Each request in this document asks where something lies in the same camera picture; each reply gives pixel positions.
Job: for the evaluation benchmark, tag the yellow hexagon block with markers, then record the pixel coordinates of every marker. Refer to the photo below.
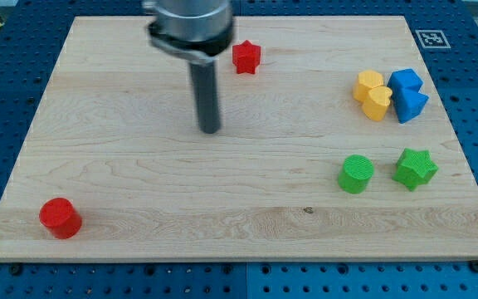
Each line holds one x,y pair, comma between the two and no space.
365,82

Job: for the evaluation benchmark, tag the wooden board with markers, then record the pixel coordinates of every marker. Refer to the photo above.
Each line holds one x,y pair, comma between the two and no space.
115,133

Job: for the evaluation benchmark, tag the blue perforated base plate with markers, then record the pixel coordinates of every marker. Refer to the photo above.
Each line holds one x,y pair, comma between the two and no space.
30,43

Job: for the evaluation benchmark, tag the blue cube block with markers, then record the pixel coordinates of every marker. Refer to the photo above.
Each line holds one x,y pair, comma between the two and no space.
405,79

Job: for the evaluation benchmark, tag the yellow heart block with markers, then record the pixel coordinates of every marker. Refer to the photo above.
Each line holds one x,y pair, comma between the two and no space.
376,103

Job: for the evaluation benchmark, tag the red cylinder block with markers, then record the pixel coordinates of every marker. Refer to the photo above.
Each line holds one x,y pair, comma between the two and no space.
59,217

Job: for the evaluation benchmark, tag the red star block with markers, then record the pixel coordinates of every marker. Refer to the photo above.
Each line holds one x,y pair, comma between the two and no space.
246,57

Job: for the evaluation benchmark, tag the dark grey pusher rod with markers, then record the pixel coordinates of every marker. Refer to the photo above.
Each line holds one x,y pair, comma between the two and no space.
204,84

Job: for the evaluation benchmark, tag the green cylinder block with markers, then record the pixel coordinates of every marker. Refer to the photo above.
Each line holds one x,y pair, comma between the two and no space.
355,174

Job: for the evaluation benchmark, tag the white fiducial marker tag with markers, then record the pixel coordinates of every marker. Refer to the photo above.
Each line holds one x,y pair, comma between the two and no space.
432,39

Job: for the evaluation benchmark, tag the blue triangle block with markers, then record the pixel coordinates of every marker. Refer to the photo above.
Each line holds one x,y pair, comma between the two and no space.
408,104

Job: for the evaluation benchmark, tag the green star block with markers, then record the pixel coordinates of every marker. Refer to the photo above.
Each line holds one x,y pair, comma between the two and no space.
414,168

